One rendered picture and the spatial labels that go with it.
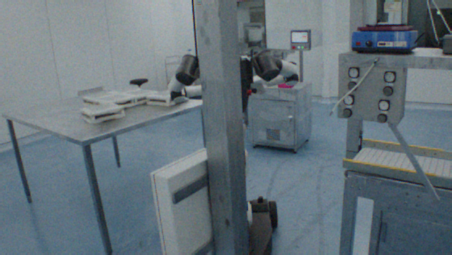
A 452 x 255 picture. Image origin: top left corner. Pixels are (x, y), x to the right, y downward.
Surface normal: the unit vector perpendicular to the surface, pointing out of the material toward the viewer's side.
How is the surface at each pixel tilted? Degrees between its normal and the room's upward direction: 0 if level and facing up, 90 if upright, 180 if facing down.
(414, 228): 90
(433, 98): 90
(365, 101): 90
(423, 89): 90
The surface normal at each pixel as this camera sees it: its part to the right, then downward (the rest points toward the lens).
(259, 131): -0.48, 0.27
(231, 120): 0.81, 0.12
